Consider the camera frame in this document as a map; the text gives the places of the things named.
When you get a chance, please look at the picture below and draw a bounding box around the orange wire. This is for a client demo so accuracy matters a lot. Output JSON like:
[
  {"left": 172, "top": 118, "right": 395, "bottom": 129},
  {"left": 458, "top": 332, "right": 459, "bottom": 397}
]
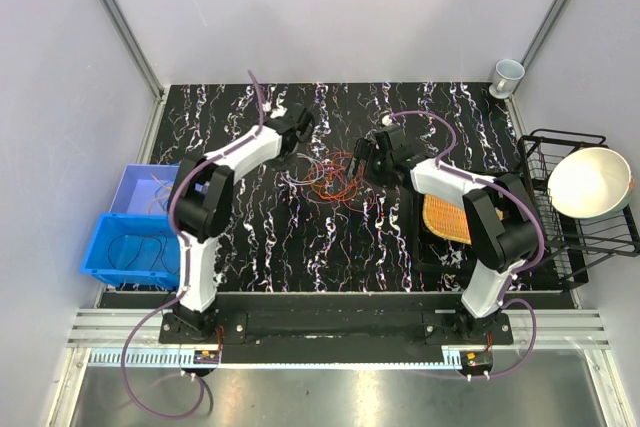
[{"left": 147, "top": 172, "right": 176, "bottom": 216}]

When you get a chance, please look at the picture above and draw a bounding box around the black wire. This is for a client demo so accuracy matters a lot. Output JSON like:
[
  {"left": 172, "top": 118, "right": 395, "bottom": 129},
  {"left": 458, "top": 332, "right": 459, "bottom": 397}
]
[{"left": 107, "top": 231, "right": 180, "bottom": 275}]

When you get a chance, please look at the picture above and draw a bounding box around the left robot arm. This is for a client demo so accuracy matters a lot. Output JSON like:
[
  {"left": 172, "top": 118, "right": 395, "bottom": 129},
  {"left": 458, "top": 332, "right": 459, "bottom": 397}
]
[{"left": 168, "top": 106, "right": 315, "bottom": 343}]

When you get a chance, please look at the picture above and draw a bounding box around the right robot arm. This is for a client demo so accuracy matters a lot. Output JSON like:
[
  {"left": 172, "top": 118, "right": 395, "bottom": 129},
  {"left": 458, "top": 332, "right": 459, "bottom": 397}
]
[{"left": 350, "top": 125, "right": 545, "bottom": 344}]

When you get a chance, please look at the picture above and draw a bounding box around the woven bamboo basket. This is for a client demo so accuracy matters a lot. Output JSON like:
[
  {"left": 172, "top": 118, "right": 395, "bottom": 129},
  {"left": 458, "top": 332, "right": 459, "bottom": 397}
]
[{"left": 422, "top": 195, "right": 471, "bottom": 245}]

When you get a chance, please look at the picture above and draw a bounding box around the white mug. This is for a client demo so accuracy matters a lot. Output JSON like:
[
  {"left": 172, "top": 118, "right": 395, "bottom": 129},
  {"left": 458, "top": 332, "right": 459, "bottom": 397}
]
[{"left": 489, "top": 59, "right": 526, "bottom": 99}]

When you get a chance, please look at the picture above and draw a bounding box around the lavender plastic bin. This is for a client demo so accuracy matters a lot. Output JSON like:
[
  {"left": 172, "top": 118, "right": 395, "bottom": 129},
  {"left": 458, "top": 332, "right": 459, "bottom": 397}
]
[{"left": 110, "top": 164, "right": 178, "bottom": 216}]

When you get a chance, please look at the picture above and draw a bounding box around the white bowl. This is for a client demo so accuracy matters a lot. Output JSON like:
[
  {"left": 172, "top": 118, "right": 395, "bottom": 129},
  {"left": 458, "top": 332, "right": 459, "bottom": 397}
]
[{"left": 547, "top": 147, "right": 636, "bottom": 219}]

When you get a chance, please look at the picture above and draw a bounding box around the blue plastic bin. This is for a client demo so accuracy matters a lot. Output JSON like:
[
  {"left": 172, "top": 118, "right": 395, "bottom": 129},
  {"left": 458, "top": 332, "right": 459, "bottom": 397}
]
[{"left": 79, "top": 213, "right": 180, "bottom": 290}]

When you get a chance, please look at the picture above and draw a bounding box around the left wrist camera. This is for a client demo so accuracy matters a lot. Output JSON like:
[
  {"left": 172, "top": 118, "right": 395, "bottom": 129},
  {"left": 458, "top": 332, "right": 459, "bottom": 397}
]
[{"left": 262, "top": 102, "right": 287, "bottom": 119}]

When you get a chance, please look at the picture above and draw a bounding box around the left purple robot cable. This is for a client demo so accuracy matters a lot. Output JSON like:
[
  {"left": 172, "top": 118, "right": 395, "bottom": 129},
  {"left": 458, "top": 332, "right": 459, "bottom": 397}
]
[{"left": 120, "top": 69, "right": 271, "bottom": 420}]

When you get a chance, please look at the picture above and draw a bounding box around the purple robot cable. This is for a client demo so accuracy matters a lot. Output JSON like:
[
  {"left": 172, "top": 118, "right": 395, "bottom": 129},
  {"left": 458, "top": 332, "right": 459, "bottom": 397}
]
[
  {"left": 389, "top": 110, "right": 547, "bottom": 381},
  {"left": 120, "top": 69, "right": 271, "bottom": 420}
]

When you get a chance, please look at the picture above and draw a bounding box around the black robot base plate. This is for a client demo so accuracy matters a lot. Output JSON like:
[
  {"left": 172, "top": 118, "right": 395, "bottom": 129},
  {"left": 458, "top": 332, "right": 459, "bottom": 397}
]
[{"left": 159, "top": 293, "right": 514, "bottom": 347}]

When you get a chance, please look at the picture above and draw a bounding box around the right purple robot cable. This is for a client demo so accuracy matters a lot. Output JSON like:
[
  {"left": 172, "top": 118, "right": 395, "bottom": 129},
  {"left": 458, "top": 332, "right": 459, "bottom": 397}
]
[{"left": 389, "top": 110, "right": 547, "bottom": 381}]

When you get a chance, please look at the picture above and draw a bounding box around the black wire dish rack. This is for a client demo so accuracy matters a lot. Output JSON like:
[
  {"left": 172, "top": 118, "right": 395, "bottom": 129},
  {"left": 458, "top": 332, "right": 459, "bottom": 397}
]
[{"left": 516, "top": 129, "right": 639, "bottom": 280}]

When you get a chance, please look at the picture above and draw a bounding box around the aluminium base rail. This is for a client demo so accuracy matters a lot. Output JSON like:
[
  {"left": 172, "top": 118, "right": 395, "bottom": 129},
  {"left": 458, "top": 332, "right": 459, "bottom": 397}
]
[{"left": 67, "top": 309, "right": 609, "bottom": 370}]

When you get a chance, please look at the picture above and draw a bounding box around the aluminium frame post left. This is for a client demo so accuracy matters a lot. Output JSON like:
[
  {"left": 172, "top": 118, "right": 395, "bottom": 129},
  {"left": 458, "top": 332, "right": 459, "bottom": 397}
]
[{"left": 99, "top": 0, "right": 164, "bottom": 100}]

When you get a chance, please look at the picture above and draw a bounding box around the aluminium frame post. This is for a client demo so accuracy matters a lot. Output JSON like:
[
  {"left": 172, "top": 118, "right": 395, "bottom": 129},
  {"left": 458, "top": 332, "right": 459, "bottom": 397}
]
[
  {"left": 521, "top": 0, "right": 571, "bottom": 71},
  {"left": 99, "top": 0, "right": 164, "bottom": 100}
]

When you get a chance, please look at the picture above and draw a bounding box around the aluminium frame post right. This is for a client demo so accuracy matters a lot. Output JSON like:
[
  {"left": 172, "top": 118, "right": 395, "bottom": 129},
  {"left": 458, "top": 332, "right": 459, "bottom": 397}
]
[{"left": 521, "top": 0, "right": 571, "bottom": 71}]

